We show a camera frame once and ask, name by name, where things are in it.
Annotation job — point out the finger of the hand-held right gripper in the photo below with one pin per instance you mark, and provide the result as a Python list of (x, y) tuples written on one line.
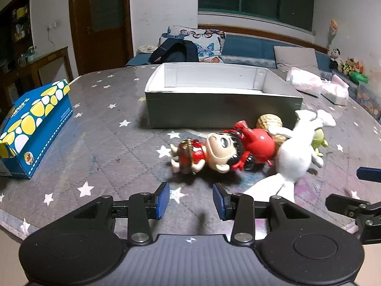
[(345, 205), (369, 174)]

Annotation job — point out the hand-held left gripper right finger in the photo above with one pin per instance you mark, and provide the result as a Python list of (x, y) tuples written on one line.
[(218, 201)]

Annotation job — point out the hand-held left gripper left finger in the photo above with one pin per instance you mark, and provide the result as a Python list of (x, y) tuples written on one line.
[(162, 200)]

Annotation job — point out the doll figure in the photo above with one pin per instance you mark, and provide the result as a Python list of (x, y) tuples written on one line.
[(217, 152)]

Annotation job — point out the green alien toy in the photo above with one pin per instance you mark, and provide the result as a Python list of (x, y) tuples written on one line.
[(318, 138)]

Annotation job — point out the red ball toy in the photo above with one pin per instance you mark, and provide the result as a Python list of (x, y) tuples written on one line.
[(262, 146)]

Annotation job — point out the white plush doll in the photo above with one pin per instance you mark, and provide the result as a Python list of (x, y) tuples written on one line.
[(293, 155)]

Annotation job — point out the tan peanut toy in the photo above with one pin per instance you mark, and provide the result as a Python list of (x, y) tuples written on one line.
[(269, 122)]

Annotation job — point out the white cardboard box container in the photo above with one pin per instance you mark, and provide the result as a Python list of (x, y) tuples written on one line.
[(220, 107)]

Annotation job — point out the grey star print tablecloth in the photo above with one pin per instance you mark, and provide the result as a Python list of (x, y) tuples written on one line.
[(104, 143)]

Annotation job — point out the pink white tissue pack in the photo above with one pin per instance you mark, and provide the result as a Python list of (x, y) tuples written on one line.
[(303, 80), (336, 91)]

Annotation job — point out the green plush toy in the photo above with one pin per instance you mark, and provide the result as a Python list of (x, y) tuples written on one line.
[(360, 78)]

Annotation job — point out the panda plush toy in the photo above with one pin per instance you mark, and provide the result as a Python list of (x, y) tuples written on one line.
[(335, 56)]

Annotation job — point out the grey pillow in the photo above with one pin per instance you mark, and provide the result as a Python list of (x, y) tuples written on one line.
[(294, 56)]

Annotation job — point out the black backpack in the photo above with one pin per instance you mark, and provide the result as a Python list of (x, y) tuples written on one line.
[(175, 52)]

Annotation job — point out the beige cloth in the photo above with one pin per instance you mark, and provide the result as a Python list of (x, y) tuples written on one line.
[(147, 48)]

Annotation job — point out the blue yellow spotted tissue box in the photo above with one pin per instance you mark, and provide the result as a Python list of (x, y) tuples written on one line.
[(29, 125)]

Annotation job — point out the blue sofa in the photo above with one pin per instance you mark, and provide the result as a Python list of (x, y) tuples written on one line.
[(247, 49)]

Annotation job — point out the butterfly print pillow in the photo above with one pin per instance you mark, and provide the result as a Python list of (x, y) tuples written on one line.
[(205, 40)]

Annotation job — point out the wooden side table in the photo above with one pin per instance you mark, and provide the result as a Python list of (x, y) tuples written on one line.
[(50, 56)]

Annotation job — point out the brown wooden door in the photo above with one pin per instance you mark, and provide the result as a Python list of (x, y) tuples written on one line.
[(104, 20)]

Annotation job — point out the dark wooden shelf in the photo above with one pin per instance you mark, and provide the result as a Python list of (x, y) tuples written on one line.
[(18, 20)]

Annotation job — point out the flower wall decoration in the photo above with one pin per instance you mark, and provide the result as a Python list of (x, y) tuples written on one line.
[(333, 31)]

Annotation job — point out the wall outlet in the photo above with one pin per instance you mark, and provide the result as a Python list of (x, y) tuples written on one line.
[(52, 26)]

